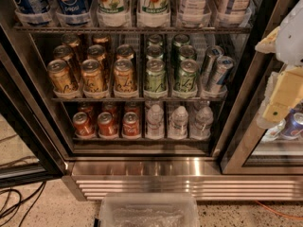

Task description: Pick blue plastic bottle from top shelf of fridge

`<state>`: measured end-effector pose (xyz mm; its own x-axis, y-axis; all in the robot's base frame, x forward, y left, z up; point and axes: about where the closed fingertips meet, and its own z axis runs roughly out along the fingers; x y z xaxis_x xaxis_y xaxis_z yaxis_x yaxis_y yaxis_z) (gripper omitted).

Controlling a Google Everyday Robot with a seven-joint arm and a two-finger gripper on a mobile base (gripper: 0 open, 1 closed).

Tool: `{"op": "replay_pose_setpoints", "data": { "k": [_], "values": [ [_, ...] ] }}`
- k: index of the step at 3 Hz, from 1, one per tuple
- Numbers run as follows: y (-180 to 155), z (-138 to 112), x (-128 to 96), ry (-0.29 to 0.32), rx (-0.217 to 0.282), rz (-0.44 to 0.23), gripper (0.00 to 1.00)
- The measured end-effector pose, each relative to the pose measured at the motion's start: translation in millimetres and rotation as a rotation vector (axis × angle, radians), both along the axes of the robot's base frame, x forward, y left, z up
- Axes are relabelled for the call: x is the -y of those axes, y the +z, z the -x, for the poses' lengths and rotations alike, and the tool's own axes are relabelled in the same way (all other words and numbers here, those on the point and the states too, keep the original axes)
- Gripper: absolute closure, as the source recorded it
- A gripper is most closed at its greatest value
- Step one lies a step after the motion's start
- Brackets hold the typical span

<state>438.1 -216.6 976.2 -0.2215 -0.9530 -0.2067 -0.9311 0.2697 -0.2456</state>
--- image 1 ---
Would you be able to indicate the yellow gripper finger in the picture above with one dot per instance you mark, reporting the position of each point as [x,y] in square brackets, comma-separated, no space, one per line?
[283,92]
[268,44]

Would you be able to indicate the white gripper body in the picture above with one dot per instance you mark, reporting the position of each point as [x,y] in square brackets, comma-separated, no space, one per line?
[291,43]

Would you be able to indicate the right white carton bottle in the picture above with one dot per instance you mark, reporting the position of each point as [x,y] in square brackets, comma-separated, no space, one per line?
[230,12]

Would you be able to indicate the white carton bottle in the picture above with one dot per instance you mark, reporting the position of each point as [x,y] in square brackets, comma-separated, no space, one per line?
[193,13]
[230,12]

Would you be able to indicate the left white carton bottle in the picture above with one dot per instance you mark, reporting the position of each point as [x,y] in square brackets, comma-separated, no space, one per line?
[193,13]

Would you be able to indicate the right clear water bottle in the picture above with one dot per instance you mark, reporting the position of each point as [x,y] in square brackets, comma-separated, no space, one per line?
[201,124]

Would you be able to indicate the clear water bottle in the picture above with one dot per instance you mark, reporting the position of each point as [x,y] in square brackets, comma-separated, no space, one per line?
[178,123]
[155,122]
[201,124]

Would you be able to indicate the middle clear water bottle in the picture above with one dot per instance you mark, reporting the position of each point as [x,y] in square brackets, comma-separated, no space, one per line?
[178,123]

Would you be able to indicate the right green 7UP bottle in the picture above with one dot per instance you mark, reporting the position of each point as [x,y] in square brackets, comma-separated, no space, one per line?
[153,13]

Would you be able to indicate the green 7up bottle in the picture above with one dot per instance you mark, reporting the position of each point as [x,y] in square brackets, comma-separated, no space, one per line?
[153,13]
[114,13]

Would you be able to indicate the left clear water bottle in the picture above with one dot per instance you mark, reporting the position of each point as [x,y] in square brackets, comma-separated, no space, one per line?
[155,122]

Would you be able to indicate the left green 7UP bottle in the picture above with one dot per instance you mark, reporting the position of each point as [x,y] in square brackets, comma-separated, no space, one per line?
[114,13]

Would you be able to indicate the blue Pepsi bottle with logo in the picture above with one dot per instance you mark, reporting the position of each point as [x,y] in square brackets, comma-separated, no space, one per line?
[76,11]

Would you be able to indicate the steel fridge base grille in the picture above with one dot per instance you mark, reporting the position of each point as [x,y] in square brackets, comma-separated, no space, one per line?
[93,180]

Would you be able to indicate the blue can behind glass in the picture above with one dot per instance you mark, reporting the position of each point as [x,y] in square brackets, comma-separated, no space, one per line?
[293,126]

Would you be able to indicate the front silver slim can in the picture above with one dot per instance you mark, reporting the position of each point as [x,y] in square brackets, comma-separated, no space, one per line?
[219,74]

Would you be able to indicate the silver slim can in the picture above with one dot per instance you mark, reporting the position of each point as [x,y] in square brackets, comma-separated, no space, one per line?
[211,54]
[219,74]

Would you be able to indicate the rear silver slim can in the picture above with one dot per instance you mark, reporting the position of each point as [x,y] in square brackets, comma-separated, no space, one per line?
[211,54]

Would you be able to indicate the second row right green can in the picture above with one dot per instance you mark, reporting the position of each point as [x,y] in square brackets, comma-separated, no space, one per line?
[187,52]

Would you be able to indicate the second row green can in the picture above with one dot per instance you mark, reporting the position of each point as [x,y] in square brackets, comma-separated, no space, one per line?
[154,52]
[187,52]

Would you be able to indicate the front right green can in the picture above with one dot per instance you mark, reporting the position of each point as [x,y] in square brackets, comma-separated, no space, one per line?
[186,76]

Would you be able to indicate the front left green can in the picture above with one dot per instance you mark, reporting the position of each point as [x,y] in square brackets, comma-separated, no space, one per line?
[155,76]

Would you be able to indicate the second row left green can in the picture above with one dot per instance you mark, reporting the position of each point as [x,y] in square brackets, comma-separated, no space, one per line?
[154,52]

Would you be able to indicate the second row right orange can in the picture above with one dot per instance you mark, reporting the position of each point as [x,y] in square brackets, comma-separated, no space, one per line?
[126,51]

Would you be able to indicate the second row orange can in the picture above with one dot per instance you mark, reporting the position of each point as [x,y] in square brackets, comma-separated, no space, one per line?
[65,52]
[126,51]
[99,53]

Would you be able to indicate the right red can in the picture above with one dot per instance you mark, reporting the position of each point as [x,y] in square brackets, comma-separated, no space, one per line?
[130,124]

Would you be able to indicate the red can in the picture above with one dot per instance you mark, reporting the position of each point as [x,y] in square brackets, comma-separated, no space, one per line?
[83,125]
[107,124]
[130,124]

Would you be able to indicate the second row middle orange can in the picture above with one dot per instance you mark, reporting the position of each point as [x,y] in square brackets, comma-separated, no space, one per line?
[99,53]

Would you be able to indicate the middle red can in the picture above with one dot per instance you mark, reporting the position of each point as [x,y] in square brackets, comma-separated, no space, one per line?
[107,124]

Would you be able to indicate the clear plastic bin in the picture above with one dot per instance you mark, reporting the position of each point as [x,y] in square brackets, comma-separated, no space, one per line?
[149,210]

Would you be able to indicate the left red can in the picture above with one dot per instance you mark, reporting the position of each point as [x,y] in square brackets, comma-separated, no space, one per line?
[83,125]

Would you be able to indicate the second row left orange can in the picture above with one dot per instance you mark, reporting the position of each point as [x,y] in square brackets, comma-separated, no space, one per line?
[65,52]

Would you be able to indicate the front left orange can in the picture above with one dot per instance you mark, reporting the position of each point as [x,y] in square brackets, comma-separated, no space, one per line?
[62,77]

